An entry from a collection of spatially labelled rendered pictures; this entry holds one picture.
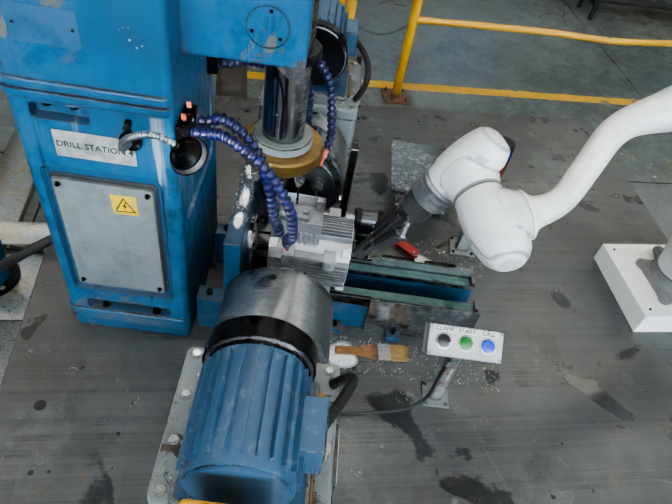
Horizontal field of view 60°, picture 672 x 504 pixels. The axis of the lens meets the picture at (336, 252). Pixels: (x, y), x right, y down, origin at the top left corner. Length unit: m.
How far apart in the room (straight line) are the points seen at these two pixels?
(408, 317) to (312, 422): 0.75
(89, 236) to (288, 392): 0.66
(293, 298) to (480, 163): 0.46
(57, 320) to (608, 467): 1.43
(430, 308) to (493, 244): 0.48
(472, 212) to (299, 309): 0.39
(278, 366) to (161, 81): 0.51
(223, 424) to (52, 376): 0.80
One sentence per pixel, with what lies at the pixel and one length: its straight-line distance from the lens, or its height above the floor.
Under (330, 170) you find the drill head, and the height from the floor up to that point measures 1.10.
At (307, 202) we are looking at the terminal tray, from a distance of 1.45.
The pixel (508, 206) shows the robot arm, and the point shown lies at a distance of 1.13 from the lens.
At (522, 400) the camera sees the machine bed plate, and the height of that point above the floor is 0.80.
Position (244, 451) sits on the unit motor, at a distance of 0.81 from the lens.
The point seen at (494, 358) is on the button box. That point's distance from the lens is 1.35.
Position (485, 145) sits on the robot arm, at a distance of 1.17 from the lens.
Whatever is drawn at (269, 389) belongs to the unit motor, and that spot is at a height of 1.36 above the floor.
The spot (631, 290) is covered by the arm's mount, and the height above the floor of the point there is 0.87.
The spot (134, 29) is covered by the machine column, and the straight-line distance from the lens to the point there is 1.02.
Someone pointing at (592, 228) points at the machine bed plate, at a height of 0.80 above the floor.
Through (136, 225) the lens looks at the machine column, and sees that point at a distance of 1.28.
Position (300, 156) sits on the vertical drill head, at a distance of 1.24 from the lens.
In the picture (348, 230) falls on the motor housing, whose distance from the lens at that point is 1.42.
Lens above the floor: 2.09
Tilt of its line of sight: 46 degrees down
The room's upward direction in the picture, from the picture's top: 11 degrees clockwise
